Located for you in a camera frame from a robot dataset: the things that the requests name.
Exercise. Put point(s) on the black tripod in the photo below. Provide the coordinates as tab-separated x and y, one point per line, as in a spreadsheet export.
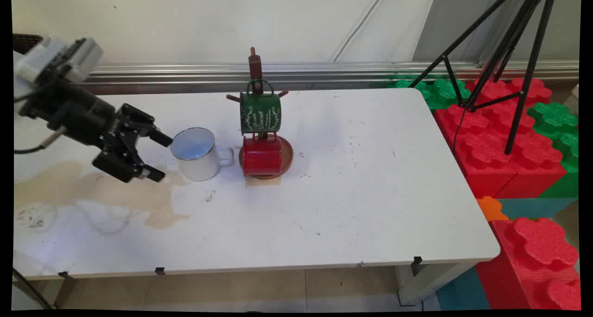
502	53

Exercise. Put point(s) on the green enamel mug white print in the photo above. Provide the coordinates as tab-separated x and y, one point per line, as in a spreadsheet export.
260	113

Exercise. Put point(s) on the orange foam piece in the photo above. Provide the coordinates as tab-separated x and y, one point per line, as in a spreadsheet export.
491	208

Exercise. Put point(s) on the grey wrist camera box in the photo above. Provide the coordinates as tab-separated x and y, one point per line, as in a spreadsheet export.
74	57

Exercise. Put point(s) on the green foam block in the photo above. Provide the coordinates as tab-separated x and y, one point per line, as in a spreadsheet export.
442	92
558	131

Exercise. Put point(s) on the red enamel mug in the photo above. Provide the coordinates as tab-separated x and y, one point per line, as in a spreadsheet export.
262	156

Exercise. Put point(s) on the teal foam mat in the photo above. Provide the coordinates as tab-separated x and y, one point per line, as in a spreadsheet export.
533	207

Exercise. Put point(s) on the aluminium rail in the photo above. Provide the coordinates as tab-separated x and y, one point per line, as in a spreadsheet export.
324	73

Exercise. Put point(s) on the black table edge clip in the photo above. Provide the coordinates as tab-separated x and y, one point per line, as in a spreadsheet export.
63	275
417	260
160	270

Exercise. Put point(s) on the dark brown wicker basket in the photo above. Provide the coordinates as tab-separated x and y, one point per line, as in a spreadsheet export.
25	41

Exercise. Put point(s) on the white table leg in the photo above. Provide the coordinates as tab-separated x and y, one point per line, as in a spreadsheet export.
431	280

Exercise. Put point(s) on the large red foam block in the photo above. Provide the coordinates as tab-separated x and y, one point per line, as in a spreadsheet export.
491	150

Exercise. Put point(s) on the brown wooden mug tree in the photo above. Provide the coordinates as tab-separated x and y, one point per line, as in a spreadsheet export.
255	66

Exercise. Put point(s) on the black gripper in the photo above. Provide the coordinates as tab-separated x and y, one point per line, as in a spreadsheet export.
78	115

